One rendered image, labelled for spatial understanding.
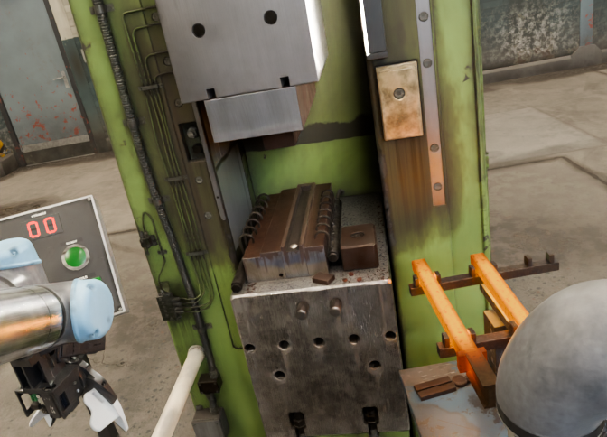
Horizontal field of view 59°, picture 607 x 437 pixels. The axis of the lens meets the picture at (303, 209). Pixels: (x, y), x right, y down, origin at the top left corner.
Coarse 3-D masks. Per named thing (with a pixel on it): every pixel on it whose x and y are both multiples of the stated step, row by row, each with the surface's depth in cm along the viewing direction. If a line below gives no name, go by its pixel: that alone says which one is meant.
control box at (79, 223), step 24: (24, 216) 119; (48, 216) 120; (72, 216) 121; (96, 216) 122; (0, 240) 117; (48, 240) 119; (72, 240) 120; (96, 240) 121; (48, 264) 118; (96, 264) 120; (120, 288) 122; (120, 312) 119
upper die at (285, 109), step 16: (288, 80) 119; (240, 96) 113; (256, 96) 113; (272, 96) 113; (288, 96) 112; (304, 96) 125; (208, 112) 115; (224, 112) 115; (240, 112) 115; (256, 112) 114; (272, 112) 114; (288, 112) 114; (304, 112) 121; (224, 128) 116; (240, 128) 116; (256, 128) 116; (272, 128) 115; (288, 128) 115
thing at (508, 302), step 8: (472, 256) 116; (480, 256) 116; (472, 264) 116; (480, 264) 113; (488, 264) 113; (480, 272) 112; (488, 272) 110; (496, 272) 109; (488, 280) 107; (496, 280) 106; (488, 288) 108; (496, 288) 104; (504, 288) 103; (496, 296) 103; (504, 296) 101; (512, 296) 101; (504, 304) 99; (512, 304) 98; (520, 304) 98; (504, 312) 100; (512, 312) 96; (520, 312) 96; (520, 320) 94
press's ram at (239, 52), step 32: (160, 0) 107; (192, 0) 107; (224, 0) 106; (256, 0) 106; (288, 0) 105; (192, 32) 109; (224, 32) 108; (256, 32) 108; (288, 32) 107; (320, 32) 130; (192, 64) 112; (224, 64) 111; (256, 64) 110; (288, 64) 110; (320, 64) 118; (192, 96) 114; (224, 96) 114
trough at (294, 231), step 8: (304, 192) 161; (296, 200) 153; (304, 200) 155; (296, 208) 150; (304, 208) 150; (296, 216) 146; (296, 224) 141; (288, 232) 134; (296, 232) 136; (288, 240) 132; (296, 240) 132; (288, 248) 128; (296, 248) 127
